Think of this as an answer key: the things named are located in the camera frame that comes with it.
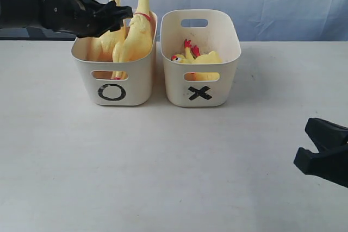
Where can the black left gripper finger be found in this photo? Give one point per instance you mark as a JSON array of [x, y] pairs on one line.
[[110, 17]]

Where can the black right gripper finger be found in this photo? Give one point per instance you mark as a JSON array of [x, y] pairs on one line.
[[328, 137], [329, 165]]

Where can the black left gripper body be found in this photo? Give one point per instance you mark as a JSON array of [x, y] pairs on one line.
[[83, 18]]

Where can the yellow rubber chicken front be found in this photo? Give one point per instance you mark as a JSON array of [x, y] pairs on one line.
[[138, 42]]

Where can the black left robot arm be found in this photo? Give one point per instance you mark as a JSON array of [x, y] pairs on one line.
[[17, 14]]

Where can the cream bin with O mark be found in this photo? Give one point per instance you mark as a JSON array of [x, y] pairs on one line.
[[136, 89]]

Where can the cream bin with X mark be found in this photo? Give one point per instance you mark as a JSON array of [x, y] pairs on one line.
[[210, 30]]

